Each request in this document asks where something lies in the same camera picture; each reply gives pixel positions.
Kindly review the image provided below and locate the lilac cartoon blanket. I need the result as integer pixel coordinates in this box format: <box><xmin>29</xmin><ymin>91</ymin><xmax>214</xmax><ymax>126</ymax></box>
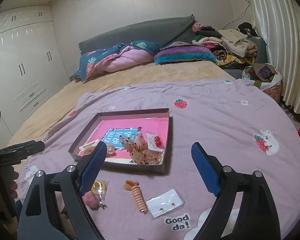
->
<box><xmin>17</xmin><ymin>80</ymin><xmax>300</xmax><ymax>239</ymax></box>

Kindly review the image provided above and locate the beige mesh bow scrunchie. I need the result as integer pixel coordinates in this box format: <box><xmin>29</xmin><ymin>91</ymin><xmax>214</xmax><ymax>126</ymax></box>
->
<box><xmin>119</xmin><ymin>132</ymin><xmax>162</xmax><ymax>165</ymax></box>

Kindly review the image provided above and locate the floral navy pink quilt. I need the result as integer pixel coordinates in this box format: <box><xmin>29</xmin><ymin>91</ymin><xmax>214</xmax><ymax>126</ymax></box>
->
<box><xmin>74</xmin><ymin>40</ymin><xmax>162</xmax><ymax>83</ymax></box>

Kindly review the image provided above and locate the white stud earrings card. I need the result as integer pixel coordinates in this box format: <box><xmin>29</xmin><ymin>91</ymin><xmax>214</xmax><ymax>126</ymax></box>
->
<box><xmin>146</xmin><ymin>189</ymin><xmax>183</xmax><ymax>218</ymax></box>

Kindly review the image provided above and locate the orange spiral hair tie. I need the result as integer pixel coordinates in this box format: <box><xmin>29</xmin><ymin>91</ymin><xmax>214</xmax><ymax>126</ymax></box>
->
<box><xmin>122</xmin><ymin>180</ymin><xmax>148</xmax><ymax>214</ymax></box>

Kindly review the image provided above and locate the pearl hair accessory bag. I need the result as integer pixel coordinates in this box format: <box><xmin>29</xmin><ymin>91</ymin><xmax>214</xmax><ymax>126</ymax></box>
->
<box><xmin>82</xmin><ymin>143</ymin><xmax>117</xmax><ymax>157</ymax></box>

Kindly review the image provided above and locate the white wardrobe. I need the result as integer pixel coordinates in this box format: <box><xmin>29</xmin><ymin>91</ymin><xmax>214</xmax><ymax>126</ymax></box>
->
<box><xmin>0</xmin><ymin>5</ymin><xmax>70</xmax><ymax>139</ymax></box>

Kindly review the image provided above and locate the pink book in tray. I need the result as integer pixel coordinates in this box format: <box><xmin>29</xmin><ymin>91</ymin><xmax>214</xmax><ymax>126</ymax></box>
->
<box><xmin>78</xmin><ymin>118</ymin><xmax>169</xmax><ymax>165</ymax></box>

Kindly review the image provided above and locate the white striped curtain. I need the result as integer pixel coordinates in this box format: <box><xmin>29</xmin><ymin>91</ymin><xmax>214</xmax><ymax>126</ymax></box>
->
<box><xmin>249</xmin><ymin>0</ymin><xmax>300</xmax><ymax>114</ymax></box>

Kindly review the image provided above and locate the pile of folded clothes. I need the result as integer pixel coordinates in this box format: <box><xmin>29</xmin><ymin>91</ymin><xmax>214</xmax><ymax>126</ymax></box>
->
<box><xmin>192</xmin><ymin>22</ymin><xmax>268</xmax><ymax>70</ymax></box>

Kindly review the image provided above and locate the brown cardboard tray box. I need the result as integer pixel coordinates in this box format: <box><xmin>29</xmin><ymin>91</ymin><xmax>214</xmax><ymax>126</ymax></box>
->
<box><xmin>68</xmin><ymin>108</ymin><xmax>170</xmax><ymax>174</ymax></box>

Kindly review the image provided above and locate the dark grey headboard cover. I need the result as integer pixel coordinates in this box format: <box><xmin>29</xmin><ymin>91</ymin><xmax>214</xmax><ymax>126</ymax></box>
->
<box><xmin>78</xmin><ymin>15</ymin><xmax>196</xmax><ymax>55</ymax></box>

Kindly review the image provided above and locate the pink pompom hair clip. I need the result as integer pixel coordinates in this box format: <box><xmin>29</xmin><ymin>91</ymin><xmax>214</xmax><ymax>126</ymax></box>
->
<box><xmin>82</xmin><ymin>191</ymin><xmax>107</xmax><ymax>210</ymax></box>

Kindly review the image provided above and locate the striped purple teal pillow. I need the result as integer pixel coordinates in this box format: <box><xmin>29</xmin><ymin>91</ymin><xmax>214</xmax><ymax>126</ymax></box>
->
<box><xmin>154</xmin><ymin>43</ymin><xmax>217</xmax><ymax>65</ymax></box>

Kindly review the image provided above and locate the cream hair claw clip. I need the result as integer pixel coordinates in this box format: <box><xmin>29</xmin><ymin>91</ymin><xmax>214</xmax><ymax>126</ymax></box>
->
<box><xmin>79</xmin><ymin>139</ymin><xmax>99</xmax><ymax>151</ymax></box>

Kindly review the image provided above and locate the tan bed sheet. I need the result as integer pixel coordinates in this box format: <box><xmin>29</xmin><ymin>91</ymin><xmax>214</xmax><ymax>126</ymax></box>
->
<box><xmin>8</xmin><ymin>61</ymin><xmax>235</xmax><ymax>146</ymax></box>

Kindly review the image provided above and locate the yellow hoop earrings bag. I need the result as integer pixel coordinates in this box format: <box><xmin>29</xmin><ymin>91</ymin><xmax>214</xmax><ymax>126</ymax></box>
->
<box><xmin>91</xmin><ymin>180</ymin><xmax>109</xmax><ymax>200</ymax></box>

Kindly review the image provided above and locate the red cherry earrings card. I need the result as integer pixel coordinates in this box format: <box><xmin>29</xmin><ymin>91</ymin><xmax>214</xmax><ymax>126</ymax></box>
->
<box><xmin>146</xmin><ymin>132</ymin><xmax>164</xmax><ymax>152</ymax></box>

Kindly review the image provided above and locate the bag of clothes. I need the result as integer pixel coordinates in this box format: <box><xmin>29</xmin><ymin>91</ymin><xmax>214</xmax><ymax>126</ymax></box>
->
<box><xmin>241</xmin><ymin>63</ymin><xmax>283</xmax><ymax>103</ymax></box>

